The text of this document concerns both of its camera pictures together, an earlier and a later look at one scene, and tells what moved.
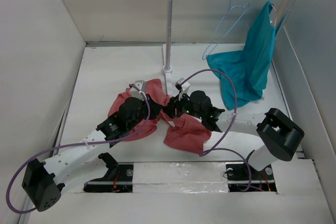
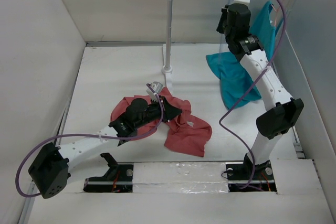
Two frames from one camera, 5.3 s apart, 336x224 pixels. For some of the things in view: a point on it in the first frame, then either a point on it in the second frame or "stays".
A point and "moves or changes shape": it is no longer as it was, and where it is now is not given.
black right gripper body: (187, 106) → (222, 27)
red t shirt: (188, 132) moves or changes shape
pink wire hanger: (280, 6) stays
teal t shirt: (250, 66) stays
